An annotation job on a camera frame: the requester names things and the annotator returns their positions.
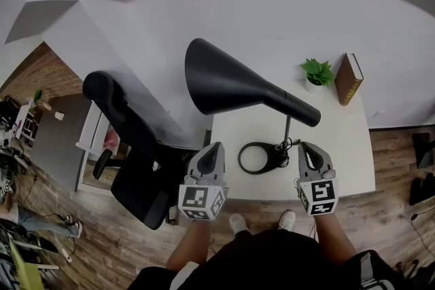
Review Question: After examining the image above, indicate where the person's black clothing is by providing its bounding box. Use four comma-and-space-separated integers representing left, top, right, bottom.
127, 230, 408, 290

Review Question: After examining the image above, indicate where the black desk lamp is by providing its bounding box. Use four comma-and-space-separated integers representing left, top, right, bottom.
184, 37, 321, 176

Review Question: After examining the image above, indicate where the yellow-green chair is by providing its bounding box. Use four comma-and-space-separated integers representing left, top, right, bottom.
8, 237, 60, 290

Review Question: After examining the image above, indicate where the pink bag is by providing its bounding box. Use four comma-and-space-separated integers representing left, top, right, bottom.
103, 128, 120, 153

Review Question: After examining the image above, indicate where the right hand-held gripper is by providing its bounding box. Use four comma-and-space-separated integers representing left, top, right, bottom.
295, 142, 340, 217

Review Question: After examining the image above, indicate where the person's left white shoe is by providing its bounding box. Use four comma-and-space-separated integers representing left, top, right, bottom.
229, 213, 251, 235

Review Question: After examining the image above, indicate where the person's white shoe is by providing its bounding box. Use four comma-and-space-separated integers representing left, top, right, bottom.
277, 209, 296, 232
229, 213, 251, 235

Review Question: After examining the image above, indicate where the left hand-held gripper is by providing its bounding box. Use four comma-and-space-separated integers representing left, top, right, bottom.
178, 142, 229, 222

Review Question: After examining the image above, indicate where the black metal stand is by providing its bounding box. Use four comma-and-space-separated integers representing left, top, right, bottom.
413, 132, 435, 170

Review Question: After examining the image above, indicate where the person's right forearm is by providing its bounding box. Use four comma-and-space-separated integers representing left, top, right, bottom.
312, 212, 358, 262

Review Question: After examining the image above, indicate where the brown hardcover book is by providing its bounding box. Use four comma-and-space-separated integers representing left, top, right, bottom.
334, 52, 364, 107

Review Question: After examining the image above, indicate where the white shelf unit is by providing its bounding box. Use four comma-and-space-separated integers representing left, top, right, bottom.
13, 104, 37, 143

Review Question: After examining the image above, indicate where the black office chair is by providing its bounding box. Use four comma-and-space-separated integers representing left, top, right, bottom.
82, 70, 205, 231

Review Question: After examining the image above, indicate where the green potted plant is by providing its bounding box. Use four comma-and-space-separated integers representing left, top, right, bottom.
299, 58, 336, 94

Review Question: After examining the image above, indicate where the person's left forearm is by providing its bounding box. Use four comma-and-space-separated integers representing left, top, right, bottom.
165, 219, 211, 272

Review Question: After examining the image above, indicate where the white cabinet frame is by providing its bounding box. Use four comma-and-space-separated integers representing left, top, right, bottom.
75, 101, 111, 193

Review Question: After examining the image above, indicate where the black bag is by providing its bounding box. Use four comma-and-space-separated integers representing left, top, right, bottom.
409, 172, 435, 206

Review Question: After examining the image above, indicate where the person's right white shoe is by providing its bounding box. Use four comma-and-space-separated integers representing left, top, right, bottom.
277, 209, 296, 232

